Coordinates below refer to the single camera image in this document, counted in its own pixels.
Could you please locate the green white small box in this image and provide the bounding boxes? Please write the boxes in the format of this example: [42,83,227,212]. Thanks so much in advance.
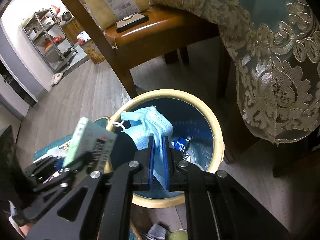
[62,116,117,173]

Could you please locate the blue face mask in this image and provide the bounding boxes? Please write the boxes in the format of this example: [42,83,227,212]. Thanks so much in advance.
[111,106,173,190]

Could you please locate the teal yellow-rimmed trash bin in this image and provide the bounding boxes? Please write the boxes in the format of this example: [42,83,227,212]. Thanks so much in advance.
[104,89,225,209]

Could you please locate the floral yellow trash bin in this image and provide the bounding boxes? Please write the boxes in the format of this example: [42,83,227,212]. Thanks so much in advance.
[77,31,105,64]

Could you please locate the teal patterned mat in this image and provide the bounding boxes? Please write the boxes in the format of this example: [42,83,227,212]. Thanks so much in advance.
[33,116,110,162]

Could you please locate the green slipper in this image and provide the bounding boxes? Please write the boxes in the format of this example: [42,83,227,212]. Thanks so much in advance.
[166,229,188,240]

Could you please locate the white slippers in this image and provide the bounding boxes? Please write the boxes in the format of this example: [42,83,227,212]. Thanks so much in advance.
[50,73,63,87]

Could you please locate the metal shelf rack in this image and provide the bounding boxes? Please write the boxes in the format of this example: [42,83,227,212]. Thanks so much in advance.
[22,8,78,73]

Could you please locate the wooden chair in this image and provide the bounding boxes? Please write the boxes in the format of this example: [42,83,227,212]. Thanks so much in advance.
[61,0,219,98]

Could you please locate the lace embroidered tablecloth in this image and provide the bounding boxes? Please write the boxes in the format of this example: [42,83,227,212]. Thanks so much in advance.
[139,0,320,144]

